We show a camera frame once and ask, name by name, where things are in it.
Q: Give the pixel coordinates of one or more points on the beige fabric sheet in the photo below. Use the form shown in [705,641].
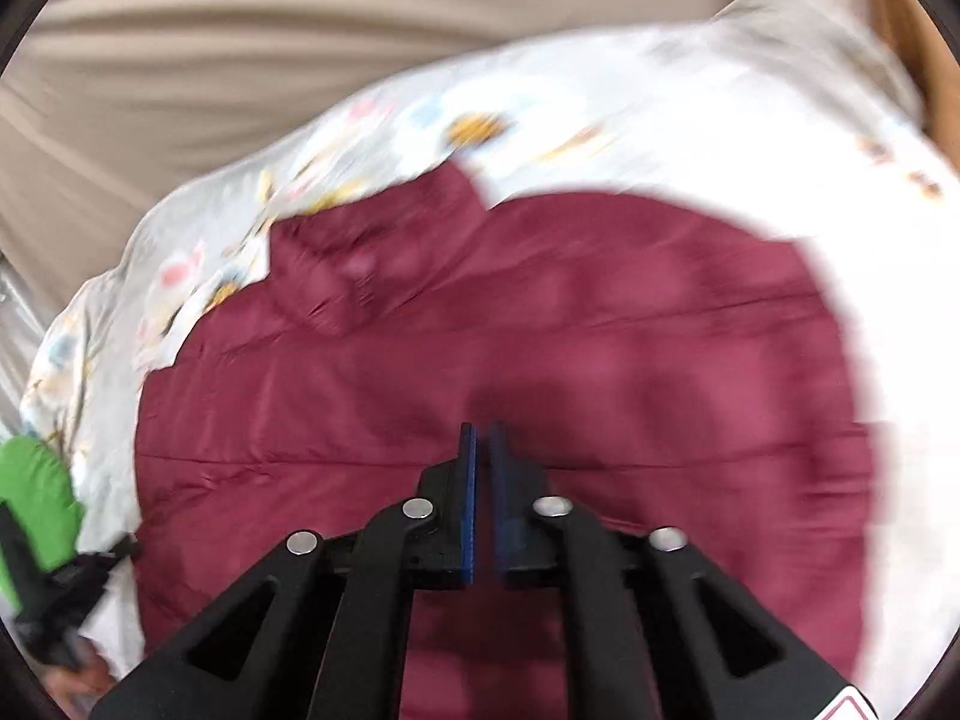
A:
[262,52]

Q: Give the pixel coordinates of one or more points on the floral fleece blanket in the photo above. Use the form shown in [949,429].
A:
[637,105]

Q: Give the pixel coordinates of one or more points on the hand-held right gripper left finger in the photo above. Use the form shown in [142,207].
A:
[469,510]

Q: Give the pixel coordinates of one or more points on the orange cloth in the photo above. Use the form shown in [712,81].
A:
[907,37]

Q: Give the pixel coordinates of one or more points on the green cloth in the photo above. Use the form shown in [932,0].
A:
[37,495]

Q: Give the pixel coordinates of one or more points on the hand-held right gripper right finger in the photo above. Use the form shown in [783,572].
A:
[501,525]

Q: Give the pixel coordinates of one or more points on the maroon quilted jacket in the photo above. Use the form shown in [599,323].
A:
[525,315]

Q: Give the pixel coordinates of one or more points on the shiny silver curtain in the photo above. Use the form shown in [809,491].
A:
[19,337]

